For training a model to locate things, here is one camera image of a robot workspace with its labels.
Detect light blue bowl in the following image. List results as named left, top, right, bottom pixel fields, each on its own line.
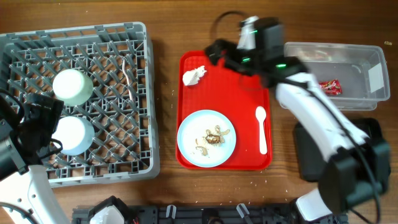
left=52, top=116, right=95, bottom=156

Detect white plastic spoon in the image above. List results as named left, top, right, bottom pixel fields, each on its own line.
left=255, top=106, right=267, bottom=154

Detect light green bowl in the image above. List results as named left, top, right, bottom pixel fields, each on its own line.
left=52, top=69, right=93, bottom=106

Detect red snack wrapper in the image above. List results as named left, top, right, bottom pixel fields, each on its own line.
left=319, top=79, right=343, bottom=95

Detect white tissue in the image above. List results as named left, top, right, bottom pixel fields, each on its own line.
left=182, top=65, right=206, bottom=86

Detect light blue plate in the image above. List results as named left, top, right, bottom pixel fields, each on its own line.
left=177, top=110, right=237, bottom=168

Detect white plastic fork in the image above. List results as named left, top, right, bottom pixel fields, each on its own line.
left=122, top=59, right=134, bottom=102

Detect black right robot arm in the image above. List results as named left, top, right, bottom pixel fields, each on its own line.
left=205, top=16, right=390, bottom=222

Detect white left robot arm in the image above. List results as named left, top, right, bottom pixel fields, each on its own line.
left=1, top=90, right=69, bottom=223

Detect grey dishwasher rack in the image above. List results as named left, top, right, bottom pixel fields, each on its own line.
left=1, top=22, right=160, bottom=187

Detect red plastic tray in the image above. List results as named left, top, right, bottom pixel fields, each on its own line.
left=177, top=50, right=272, bottom=170

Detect food scraps on plate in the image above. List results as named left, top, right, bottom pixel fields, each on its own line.
left=195, top=125, right=230, bottom=156

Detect clear plastic bin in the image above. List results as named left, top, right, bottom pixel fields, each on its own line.
left=284, top=42, right=391, bottom=111

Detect black plastic tray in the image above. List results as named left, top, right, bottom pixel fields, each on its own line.
left=293, top=118, right=391, bottom=182

